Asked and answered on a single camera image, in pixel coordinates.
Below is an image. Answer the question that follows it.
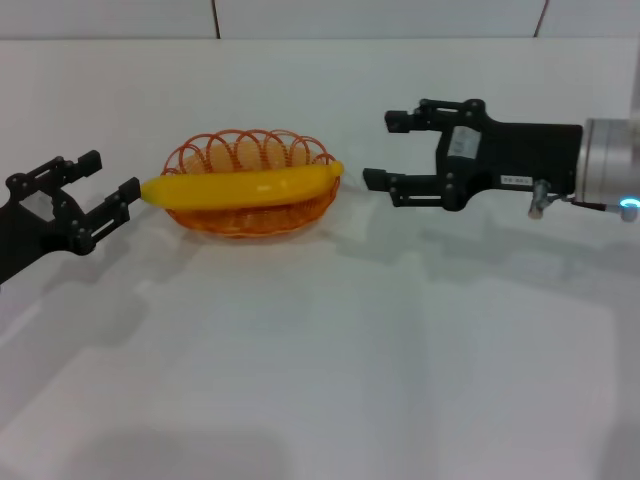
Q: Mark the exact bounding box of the thin right arm cable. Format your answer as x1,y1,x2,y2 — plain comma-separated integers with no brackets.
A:
548,191,609,212

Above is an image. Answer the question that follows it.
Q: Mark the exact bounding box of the yellow banana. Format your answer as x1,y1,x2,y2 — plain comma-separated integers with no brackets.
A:
139,160,346,210

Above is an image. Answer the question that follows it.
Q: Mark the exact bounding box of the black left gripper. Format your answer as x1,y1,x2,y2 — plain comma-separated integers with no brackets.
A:
0,149,143,287

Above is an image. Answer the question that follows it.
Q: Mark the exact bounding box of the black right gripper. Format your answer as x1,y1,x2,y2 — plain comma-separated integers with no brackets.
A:
362,97,586,212

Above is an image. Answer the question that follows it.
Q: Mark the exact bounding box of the orange wire basket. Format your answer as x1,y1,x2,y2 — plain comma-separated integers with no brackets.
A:
162,128,343,241

